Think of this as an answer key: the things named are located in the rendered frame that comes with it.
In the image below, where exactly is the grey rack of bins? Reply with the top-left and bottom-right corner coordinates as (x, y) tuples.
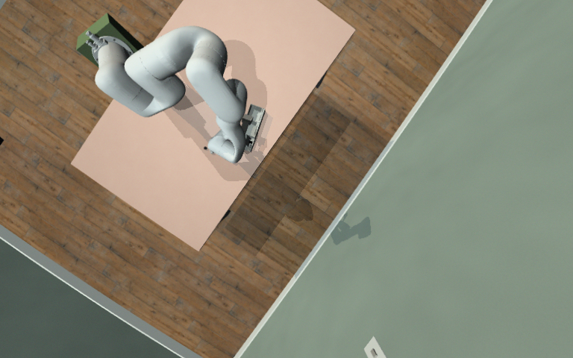
(245, 104), (266, 152)

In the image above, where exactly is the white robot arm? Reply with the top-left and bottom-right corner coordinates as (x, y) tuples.
(86, 26), (254, 163)

